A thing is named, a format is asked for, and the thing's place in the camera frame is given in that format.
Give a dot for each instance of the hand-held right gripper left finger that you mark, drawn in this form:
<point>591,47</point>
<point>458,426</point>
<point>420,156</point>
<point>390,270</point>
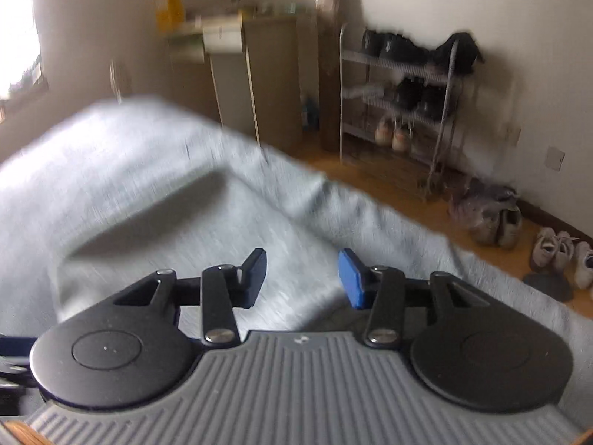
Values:
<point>255,278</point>

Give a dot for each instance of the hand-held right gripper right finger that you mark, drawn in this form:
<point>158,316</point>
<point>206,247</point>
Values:
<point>352,278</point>

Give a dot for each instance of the light grey heather hoodie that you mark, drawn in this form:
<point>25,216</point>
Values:
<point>185,231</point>

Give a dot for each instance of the grey sneaker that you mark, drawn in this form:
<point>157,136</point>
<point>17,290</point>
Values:
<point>509,227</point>
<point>477,218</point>

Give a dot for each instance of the blue bottle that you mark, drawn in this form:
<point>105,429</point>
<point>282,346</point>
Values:
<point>311,113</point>

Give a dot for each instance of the group of shelved shoes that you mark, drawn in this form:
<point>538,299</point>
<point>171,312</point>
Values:
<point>412,95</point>

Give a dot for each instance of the white sneaker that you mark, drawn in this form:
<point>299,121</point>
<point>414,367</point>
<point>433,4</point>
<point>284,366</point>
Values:
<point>543,250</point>
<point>584,266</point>
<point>565,250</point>

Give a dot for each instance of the cream desk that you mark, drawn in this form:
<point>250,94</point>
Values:
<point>268,79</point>

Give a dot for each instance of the tall cardboard sheet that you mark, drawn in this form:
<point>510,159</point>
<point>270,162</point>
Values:
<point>329,55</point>

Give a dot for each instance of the carved bedpost finial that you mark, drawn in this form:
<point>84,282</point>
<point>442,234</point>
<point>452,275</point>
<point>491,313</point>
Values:
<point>120,79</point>

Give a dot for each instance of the black bag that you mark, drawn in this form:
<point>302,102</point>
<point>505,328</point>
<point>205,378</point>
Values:
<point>458,53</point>

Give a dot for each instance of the yellow box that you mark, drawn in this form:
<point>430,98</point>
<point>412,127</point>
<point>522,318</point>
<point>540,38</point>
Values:
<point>169,9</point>

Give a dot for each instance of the barred window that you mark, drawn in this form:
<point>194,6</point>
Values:
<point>18,32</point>

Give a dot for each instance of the wall socket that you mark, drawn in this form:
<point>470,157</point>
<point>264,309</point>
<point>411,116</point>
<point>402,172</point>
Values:
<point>513,133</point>
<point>556,157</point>

